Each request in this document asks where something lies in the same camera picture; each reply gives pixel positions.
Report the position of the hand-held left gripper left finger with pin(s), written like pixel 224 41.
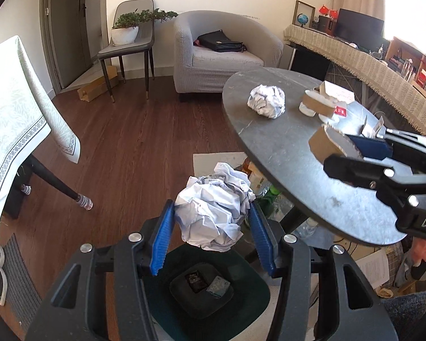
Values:
pixel 162 236

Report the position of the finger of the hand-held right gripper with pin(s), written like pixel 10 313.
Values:
pixel 371 147
pixel 355 172

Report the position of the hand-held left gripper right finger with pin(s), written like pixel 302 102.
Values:
pixel 261 238

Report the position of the torn brown paper cup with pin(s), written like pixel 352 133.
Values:
pixel 323 142

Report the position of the white paper ball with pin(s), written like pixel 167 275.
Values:
pixel 213 209

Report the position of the torn white printed paper box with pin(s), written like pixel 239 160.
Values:
pixel 337 91

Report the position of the dark green trash bin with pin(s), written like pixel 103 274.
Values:
pixel 245 305

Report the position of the person's right forearm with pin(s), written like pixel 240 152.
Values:
pixel 408 314

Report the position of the person's right hand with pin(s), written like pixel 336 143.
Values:
pixel 420 252

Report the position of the clear plastic bottle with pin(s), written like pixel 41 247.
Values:
pixel 305 228

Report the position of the black packet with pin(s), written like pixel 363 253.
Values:
pixel 195 281

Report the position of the small grey-blue card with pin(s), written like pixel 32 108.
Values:
pixel 218 286

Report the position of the white printed paper sheet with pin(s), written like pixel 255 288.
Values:
pixel 372 268

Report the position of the brown bottle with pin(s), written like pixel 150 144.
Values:
pixel 246 166

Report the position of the grey marble round table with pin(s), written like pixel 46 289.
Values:
pixel 287 142

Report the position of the beige fringed desk cloth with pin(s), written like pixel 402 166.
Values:
pixel 372 67

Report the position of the striped table leg sock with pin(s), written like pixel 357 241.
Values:
pixel 25 189
pixel 84 202

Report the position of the wooden desk organizer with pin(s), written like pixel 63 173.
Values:
pixel 408 60

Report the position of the dark desk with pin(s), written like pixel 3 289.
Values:
pixel 309 60

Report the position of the crumpled printed paper ball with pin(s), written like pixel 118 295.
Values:
pixel 266 101

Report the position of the black monitor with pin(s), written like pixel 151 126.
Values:
pixel 360 28

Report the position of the black table leg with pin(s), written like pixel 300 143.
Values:
pixel 53 179

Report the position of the brown radio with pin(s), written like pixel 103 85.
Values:
pixel 327 25

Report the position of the small globe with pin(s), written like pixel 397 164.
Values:
pixel 302 19

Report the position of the small red flags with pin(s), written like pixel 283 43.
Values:
pixel 325 9

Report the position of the grey striped door mat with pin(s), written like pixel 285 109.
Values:
pixel 21 284

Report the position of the cardboard box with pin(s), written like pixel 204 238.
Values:
pixel 97 87

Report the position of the grey armchair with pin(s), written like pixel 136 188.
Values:
pixel 227 69

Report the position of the black bag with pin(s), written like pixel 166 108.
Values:
pixel 222 41

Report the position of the grey dining chair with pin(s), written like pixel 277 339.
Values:
pixel 127 51

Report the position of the pale green patterned tablecloth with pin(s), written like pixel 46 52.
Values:
pixel 10 113

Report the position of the potted bonsai in white pot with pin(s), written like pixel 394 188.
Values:
pixel 125 34

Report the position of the grey-green door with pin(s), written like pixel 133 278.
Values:
pixel 69 25

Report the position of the picture frame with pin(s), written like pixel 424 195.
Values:
pixel 298 7

